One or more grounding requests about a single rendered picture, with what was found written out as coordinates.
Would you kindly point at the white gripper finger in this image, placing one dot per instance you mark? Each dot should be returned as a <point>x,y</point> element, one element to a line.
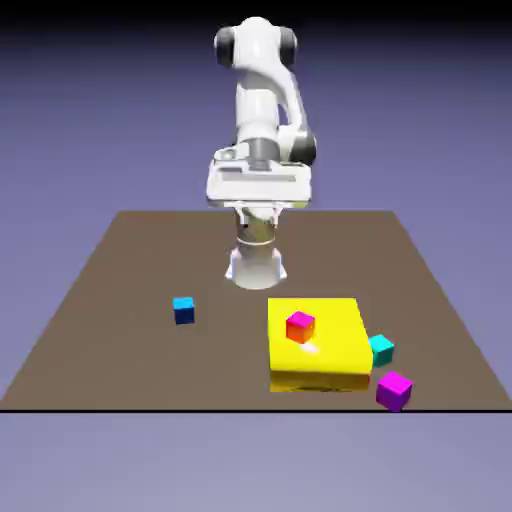
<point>240,214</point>
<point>277,214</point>

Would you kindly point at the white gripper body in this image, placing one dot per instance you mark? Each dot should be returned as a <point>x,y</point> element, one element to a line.
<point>256,188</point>

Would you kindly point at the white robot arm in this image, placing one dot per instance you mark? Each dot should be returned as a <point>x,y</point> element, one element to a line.
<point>256,80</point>

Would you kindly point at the small blue cube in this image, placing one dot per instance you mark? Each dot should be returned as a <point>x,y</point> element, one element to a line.
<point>184,310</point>

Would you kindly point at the small red cube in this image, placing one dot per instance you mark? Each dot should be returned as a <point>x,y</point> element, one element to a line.
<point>300,327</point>

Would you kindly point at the small teal cube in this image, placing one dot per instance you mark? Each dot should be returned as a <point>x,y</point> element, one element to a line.
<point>381,350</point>

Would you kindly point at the small purple cube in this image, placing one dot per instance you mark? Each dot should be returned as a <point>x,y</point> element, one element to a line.
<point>393,391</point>

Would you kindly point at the large yellow box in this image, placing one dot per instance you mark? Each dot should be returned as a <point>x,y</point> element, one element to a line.
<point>320,344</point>

